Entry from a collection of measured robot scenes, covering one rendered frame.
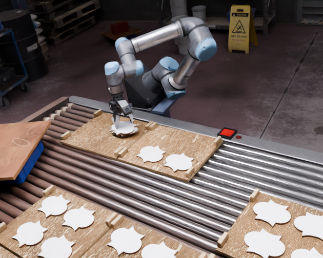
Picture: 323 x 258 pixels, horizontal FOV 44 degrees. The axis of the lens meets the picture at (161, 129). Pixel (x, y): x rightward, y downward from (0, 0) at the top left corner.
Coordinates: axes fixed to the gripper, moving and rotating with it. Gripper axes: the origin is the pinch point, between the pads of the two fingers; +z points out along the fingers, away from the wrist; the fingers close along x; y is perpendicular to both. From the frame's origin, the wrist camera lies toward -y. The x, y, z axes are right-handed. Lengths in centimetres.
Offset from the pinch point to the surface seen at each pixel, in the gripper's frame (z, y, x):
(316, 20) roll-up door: 85, 189, -427
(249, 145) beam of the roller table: 6, -54, -38
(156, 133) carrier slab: 4.5, -13.0, -11.3
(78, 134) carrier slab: 5.3, 20.2, 20.1
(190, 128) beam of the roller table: 6.2, -20.1, -29.0
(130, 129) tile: 0.6, -4.7, -0.5
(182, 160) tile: 3.5, -43.9, -4.9
